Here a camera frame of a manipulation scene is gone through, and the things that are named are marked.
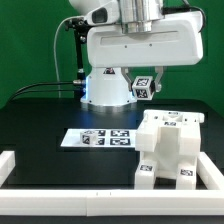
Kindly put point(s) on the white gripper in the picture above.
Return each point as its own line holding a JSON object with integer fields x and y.
{"x": 173, "y": 41}

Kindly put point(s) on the white tagged cube nut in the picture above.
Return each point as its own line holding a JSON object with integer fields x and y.
{"x": 143, "y": 87}

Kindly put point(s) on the white chair seat tray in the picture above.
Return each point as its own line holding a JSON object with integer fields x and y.
{"x": 166, "y": 163}

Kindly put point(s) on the white chair back frame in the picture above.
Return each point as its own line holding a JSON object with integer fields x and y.
{"x": 166, "y": 130}

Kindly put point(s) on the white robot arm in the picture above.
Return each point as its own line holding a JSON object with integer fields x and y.
{"x": 106, "y": 87}

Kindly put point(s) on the white fiducial tag sheet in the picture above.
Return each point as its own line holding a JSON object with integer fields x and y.
{"x": 109, "y": 138}

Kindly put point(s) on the white left fence piece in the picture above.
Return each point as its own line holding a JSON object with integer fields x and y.
{"x": 7, "y": 164}

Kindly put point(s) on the white front fence bar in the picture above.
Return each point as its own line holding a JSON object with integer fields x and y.
{"x": 111, "y": 202}

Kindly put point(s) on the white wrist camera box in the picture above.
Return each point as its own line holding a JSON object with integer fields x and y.
{"x": 100, "y": 12}

